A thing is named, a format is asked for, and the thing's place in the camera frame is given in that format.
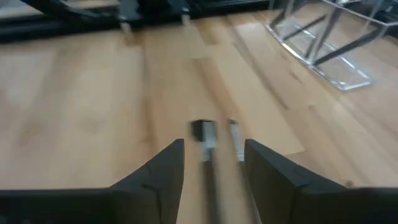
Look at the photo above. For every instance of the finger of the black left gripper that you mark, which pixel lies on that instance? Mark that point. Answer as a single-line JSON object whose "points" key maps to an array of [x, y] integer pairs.
{"points": [[129, 14], [186, 15]]}

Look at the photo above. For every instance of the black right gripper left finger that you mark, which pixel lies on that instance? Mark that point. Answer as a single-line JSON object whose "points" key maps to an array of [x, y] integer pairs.
{"points": [[140, 199]]}

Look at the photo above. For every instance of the clear acrylic container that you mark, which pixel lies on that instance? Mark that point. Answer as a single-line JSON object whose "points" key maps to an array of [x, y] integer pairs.
{"points": [[345, 74]]}

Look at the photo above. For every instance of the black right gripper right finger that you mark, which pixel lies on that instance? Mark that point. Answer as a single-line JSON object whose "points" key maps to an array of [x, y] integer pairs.
{"points": [[311, 202]]}

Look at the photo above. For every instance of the black table edge rail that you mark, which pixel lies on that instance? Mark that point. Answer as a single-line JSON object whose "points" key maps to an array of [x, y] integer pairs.
{"points": [[62, 29]]}

